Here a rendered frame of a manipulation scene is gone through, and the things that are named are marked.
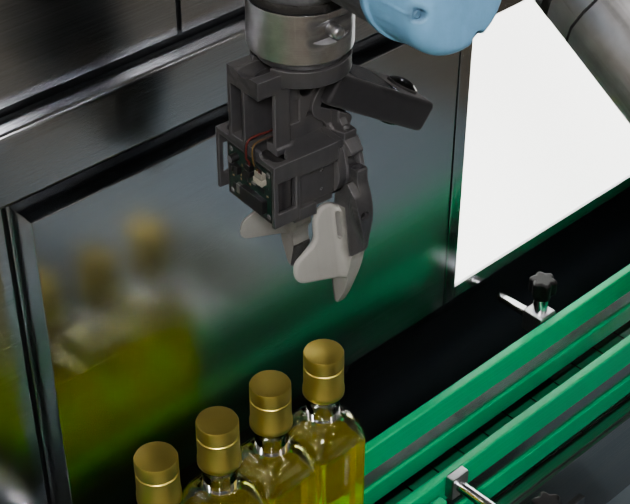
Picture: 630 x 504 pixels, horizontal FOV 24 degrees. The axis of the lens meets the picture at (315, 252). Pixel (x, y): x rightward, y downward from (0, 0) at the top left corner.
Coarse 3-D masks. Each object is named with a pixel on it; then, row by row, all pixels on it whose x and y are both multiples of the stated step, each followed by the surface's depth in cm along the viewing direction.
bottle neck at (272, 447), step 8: (288, 432) 119; (256, 440) 119; (264, 440) 118; (272, 440) 118; (280, 440) 118; (288, 440) 120; (256, 448) 120; (264, 448) 119; (272, 448) 119; (280, 448) 119; (288, 448) 120; (272, 456) 119
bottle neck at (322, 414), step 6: (306, 402) 122; (336, 402) 121; (306, 408) 123; (312, 408) 122; (318, 408) 121; (324, 408) 121; (330, 408) 121; (336, 408) 122; (306, 414) 123; (312, 414) 122; (318, 414) 122; (324, 414) 122; (330, 414) 122; (336, 414) 122; (312, 420) 122; (318, 420) 122; (324, 420) 122; (330, 420) 122
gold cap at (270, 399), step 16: (256, 384) 116; (272, 384) 116; (288, 384) 116; (256, 400) 116; (272, 400) 115; (288, 400) 116; (256, 416) 117; (272, 416) 116; (288, 416) 117; (256, 432) 118; (272, 432) 117
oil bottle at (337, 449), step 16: (304, 416) 123; (352, 416) 124; (304, 432) 123; (320, 432) 122; (336, 432) 122; (352, 432) 123; (320, 448) 122; (336, 448) 122; (352, 448) 124; (320, 464) 122; (336, 464) 123; (352, 464) 125; (320, 480) 123; (336, 480) 125; (352, 480) 126; (320, 496) 124; (336, 496) 126; (352, 496) 128
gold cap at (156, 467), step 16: (144, 448) 110; (160, 448) 110; (144, 464) 109; (160, 464) 109; (176, 464) 110; (144, 480) 109; (160, 480) 109; (176, 480) 110; (144, 496) 110; (160, 496) 110; (176, 496) 111
